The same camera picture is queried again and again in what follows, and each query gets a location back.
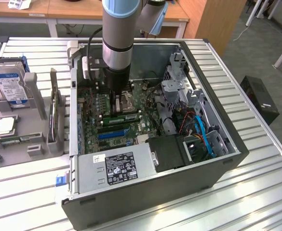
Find green motherboard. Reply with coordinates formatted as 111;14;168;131
76;79;161;155

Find green RAM stick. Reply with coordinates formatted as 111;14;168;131
102;114;139;127
0;135;36;146

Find white papers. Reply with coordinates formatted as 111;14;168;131
7;0;32;11

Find blue expansion slot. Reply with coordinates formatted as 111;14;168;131
97;129;128;141

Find white floor cable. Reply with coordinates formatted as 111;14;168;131
232;9;261;41

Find silver CPU socket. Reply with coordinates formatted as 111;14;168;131
120;90;142;114

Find black box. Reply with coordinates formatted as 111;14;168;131
239;75;281;126

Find grey parts rack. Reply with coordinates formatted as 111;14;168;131
0;72;67;167

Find silver metal disk bay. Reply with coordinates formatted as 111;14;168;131
160;52;197;103

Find red wire bundle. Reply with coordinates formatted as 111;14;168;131
178;109;199;134

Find blue flat wire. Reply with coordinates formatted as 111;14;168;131
194;115;215;159

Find graphics card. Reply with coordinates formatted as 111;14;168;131
47;68;61;143

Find wooden desk white frame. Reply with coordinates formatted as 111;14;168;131
46;0;191;39
0;0;50;25

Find black open PC case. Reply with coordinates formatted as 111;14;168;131
60;38;250;230

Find wooden cabinet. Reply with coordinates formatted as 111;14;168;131
178;0;248;50

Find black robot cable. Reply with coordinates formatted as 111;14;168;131
87;26;104;80

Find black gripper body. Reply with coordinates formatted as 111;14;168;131
106;66;130;93

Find grey power supply unit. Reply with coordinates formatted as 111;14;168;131
76;143;160;194

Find silver CPU chip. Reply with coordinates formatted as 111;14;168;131
0;117;19;138

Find hard disk blue label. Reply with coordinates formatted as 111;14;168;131
0;61;30;107

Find black fan shroud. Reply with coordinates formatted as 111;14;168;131
147;135;192;173

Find blue case latch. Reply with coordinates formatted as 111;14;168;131
54;176;67;188

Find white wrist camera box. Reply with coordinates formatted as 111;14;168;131
81;55;101;80

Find blue disk caddy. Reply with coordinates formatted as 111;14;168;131
0;55;30;73

